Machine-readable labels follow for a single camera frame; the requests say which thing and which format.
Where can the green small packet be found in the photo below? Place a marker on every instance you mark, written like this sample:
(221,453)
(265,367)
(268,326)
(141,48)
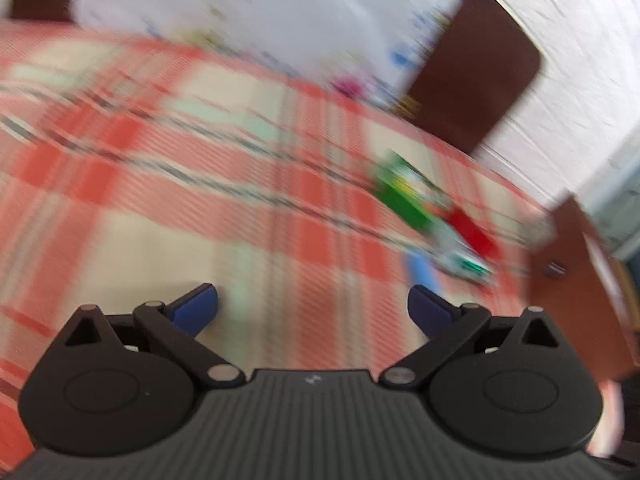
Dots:
(410,194)

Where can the red brown storage box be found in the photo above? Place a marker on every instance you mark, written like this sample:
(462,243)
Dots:
(586,292)

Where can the blue marker pen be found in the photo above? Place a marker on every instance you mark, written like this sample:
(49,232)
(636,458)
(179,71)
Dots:
(422,275)

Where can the dark brown wooden headboard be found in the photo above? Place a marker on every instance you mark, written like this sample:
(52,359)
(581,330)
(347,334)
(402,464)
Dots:
(482,64)

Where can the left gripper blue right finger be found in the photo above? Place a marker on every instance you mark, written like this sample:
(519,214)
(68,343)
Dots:
(450,332)

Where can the floral white pillow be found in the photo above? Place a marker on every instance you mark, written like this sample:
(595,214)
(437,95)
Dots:
(370,50)

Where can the red flat object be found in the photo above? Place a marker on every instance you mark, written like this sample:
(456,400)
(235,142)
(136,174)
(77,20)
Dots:
(471,233)

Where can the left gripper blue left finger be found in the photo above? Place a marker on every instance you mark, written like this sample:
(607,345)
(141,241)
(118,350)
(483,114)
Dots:
(171,329)

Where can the red plaid bed sheet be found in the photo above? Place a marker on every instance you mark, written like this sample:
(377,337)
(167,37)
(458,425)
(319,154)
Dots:
(133,169)

